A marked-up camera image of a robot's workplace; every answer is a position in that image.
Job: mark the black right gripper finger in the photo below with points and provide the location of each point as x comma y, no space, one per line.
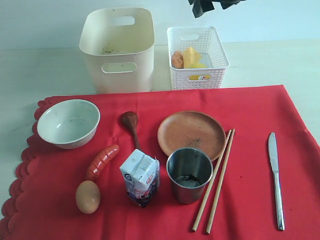
199,7
225,4

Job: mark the yellow cheese wedge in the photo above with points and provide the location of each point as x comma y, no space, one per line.
190,56

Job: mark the fried breaded nugget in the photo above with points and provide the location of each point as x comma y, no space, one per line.
177,60

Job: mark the yellow lemon with sticker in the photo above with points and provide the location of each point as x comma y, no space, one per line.
198,65

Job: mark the brown egg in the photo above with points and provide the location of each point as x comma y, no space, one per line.
87,197

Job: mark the white perforated plastic basket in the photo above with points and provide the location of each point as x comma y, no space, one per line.
206,41

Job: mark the cream plastic bin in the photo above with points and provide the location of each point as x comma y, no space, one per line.
118,47

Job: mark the brown wooden plate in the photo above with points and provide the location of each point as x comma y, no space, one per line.
191,129

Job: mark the dark wooden spoon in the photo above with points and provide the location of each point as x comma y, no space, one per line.
130,120

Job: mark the stainless steel table knife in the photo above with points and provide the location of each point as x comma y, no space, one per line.
273,158

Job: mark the red scalloped tablecloth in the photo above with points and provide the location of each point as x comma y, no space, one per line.
43,197

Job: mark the stainless steel cup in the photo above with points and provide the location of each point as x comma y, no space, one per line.
189,170

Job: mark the white ceramic bowl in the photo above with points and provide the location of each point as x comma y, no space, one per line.
69,124

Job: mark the small milk carton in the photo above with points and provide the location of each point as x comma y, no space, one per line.
141,174

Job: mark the red toy sausage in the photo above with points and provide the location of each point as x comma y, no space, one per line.
100,161

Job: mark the wooden chopstick right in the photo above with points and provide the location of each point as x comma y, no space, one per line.
220,183

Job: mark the wooden chopstick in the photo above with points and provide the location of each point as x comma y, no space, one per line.
210,185
220,183

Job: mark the wooden chopstick left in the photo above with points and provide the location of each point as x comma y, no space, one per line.
210,185

